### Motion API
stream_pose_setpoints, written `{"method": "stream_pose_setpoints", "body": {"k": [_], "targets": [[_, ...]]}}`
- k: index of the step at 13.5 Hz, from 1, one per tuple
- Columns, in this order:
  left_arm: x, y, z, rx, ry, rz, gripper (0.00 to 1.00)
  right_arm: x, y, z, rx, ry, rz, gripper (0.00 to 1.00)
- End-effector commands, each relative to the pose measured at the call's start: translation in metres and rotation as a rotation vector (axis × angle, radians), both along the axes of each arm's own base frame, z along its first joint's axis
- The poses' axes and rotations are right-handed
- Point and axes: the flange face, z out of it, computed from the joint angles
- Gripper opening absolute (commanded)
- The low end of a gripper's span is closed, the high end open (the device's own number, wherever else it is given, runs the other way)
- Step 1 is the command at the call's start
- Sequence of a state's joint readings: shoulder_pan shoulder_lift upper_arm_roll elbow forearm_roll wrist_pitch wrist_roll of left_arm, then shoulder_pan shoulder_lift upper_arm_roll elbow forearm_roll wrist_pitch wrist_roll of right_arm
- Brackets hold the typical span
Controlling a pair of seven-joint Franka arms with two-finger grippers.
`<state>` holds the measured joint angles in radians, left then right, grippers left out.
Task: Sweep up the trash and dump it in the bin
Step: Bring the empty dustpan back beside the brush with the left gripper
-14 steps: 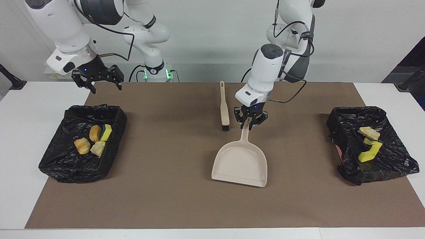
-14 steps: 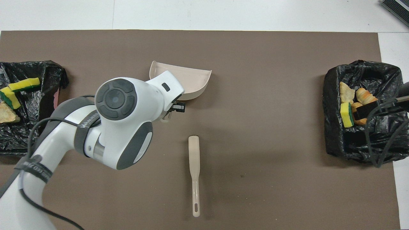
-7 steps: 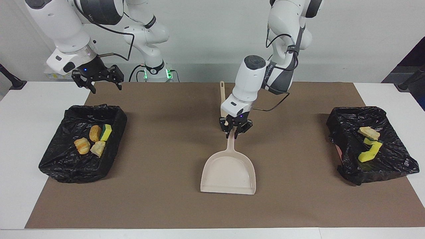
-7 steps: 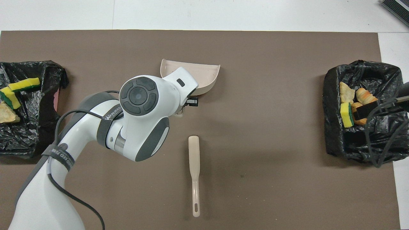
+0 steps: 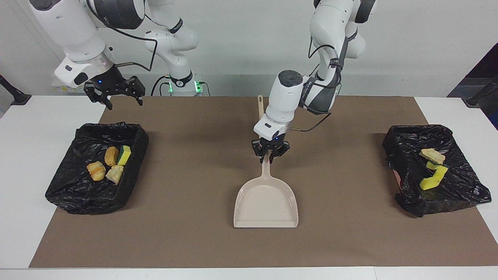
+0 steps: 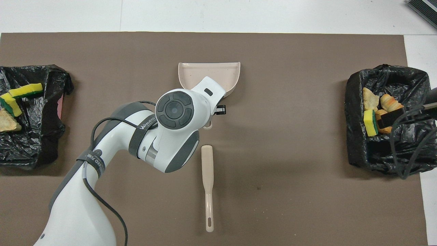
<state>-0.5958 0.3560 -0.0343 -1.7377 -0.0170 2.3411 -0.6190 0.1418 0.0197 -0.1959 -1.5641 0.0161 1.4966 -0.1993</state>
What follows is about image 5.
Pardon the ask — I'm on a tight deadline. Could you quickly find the beige plastic dustpan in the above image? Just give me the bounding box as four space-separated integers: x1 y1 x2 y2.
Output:
233 153 299 229

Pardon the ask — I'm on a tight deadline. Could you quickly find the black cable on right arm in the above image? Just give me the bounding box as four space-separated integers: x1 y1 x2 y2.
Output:
85 0 183 73

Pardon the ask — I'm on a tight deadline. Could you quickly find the notched yellow sponge piece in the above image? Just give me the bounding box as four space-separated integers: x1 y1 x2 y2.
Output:
419 167 449 191

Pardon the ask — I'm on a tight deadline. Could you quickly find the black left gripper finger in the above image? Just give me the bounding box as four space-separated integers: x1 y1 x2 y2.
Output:
251 140 267 164
268 141 291 164

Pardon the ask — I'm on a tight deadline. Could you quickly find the striped croissant piece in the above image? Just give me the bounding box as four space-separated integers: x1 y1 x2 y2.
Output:
86 160 107 182

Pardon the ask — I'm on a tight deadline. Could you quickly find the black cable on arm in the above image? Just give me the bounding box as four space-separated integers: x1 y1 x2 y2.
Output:
85 0 183 73
289 0 360 133

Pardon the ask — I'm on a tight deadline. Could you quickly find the white wall socket box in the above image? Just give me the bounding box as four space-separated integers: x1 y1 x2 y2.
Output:
51 74 94 94

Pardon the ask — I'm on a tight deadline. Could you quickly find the pale toast bread chunk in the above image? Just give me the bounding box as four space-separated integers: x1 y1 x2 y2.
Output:
419 148 446 165

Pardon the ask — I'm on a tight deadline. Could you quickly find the right black bag bin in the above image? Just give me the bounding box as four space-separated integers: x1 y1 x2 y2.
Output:
45 122 150 215

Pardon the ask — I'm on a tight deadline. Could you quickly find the brown table mat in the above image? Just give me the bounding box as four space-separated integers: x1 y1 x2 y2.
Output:
29 96 498 269

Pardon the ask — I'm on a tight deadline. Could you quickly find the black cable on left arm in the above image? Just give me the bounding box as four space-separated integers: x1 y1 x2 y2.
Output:
289 0 360 133

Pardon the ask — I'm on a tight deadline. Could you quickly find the black stand leg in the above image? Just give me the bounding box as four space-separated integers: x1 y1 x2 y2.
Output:
0 74 32 106
462 76 498 109

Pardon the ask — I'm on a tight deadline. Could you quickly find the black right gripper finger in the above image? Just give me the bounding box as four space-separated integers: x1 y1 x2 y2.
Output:
83 83 114 110
125 75 146 107

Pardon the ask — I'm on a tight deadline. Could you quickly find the black base cable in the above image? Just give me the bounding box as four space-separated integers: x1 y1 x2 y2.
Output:
151 75 172 96

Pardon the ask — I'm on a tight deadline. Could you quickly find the brown oblong bread roll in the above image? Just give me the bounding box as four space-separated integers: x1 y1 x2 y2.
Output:
104 146 120 167

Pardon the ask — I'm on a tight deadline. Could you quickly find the black trash bag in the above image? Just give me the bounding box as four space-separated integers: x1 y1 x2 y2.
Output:
382 124 492 218

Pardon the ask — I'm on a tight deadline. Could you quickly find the yellow green scrub sponge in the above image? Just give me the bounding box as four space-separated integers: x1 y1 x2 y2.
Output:
117 145 132 167

